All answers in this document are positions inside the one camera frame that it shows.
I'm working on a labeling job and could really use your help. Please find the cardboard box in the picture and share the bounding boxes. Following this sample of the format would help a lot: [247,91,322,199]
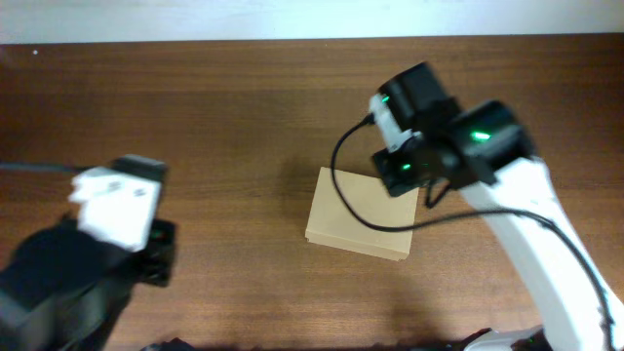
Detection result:
[305,167,418,261]

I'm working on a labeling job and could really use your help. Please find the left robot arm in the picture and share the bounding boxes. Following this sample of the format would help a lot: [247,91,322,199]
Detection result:
[1,154,176,350]

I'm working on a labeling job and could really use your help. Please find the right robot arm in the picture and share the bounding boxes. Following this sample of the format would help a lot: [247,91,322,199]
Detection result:
[369,63,623,350]

